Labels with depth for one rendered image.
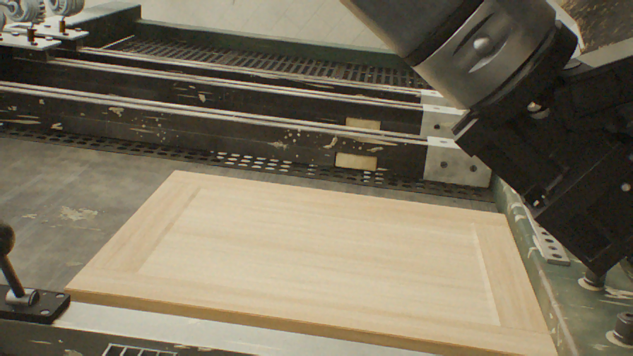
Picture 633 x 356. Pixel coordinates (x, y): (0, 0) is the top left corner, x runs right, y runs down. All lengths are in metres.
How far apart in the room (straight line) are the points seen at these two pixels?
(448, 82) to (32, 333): 0.54
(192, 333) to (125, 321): 0.07
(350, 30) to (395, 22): 5.92
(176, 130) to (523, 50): 1.11
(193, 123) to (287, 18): 5.02
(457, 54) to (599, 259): 0.14
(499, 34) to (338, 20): 5.93
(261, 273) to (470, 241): 0.35
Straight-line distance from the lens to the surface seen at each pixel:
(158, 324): 0.79
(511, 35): 0.40
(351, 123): 1.68
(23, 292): 0.81
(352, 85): 1.83
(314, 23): 6.38
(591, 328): 0.90
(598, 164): 0.43
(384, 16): 0.40
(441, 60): 0.40
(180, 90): 1.73
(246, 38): 2.56
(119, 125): 1.49
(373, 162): 1.41
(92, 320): 0.80
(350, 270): 0.98
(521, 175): 0.46
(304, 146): 1.41
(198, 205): 1.15
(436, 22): 0.39
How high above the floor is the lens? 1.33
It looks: 8 degrees down
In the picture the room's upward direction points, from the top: 49 degrees counter-clockwise
